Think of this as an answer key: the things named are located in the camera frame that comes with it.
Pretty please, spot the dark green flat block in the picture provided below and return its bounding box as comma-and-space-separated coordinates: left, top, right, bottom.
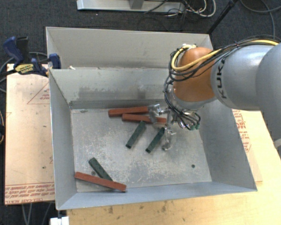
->
126, 120, 147, 149
145, 127, 166, 154
88, 157, 113, 181

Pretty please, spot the red-brown flat block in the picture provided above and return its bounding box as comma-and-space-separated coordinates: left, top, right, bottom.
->
74, 171, 127, 192
121, 113, 167, 124
108, 105, 150, 118

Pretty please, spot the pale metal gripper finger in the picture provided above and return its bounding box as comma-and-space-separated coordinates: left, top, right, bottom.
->
148, 103, 167, 124
162, 127, 177, 151

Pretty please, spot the brown cardboard board red print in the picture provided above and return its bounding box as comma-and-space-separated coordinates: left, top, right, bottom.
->
4, 63, 264, 206

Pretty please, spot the grey metal bin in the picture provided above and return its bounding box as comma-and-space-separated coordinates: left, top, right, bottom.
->
45, 26, 258, 211

